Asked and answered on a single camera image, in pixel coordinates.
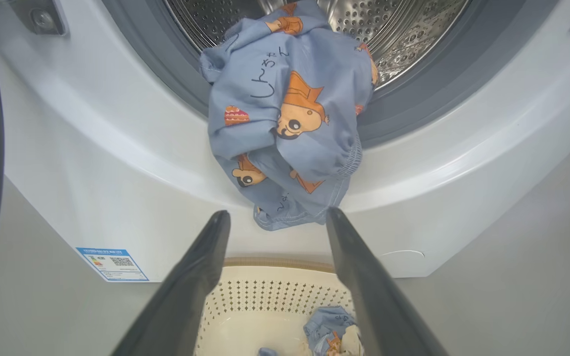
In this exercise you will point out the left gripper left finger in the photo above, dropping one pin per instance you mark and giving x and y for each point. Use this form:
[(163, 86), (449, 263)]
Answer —
[(186, 296)]

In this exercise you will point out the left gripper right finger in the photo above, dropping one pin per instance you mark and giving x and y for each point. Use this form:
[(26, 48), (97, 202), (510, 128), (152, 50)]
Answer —
[(374, 306)]

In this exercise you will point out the white cloth garment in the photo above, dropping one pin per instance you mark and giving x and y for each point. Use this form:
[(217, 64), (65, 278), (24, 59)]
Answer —
[(352, 342)]

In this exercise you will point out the blue cartoon print garment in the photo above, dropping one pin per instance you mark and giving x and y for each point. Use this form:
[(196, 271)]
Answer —
[(285, 148), (327, 321)]

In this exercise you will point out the cream perforated laundry basket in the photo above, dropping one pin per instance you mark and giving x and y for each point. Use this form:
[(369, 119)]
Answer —
[(255, 306)]

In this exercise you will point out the white front-load washing machine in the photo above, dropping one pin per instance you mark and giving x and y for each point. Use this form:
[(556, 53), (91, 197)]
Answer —
[(92, 173)]

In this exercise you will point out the grey rubber door gasket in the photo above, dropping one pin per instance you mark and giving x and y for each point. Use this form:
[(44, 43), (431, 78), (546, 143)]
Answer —
[(438, 99)]

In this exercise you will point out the round white filter cover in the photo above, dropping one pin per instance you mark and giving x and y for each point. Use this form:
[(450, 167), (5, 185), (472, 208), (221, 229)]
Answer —
[(403, 264)]

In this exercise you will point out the blue energy label sticker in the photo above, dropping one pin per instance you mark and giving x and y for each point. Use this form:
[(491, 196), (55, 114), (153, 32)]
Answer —
[(112, 264)]

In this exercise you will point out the perforated steel washer drum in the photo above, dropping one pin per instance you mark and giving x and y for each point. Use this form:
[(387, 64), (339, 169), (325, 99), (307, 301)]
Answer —
[(413, 29)]

